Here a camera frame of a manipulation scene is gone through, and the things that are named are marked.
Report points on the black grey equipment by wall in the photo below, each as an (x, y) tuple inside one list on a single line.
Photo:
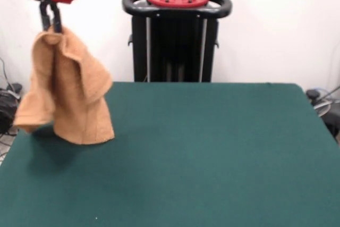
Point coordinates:
[(330, 120)]

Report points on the tan terry towel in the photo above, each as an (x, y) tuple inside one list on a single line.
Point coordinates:
[(71, 91)]

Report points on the dark green table cloth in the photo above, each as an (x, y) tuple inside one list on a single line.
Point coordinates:
[(199, 158)]

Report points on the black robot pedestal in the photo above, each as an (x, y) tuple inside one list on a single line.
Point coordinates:
[(175, 46)]

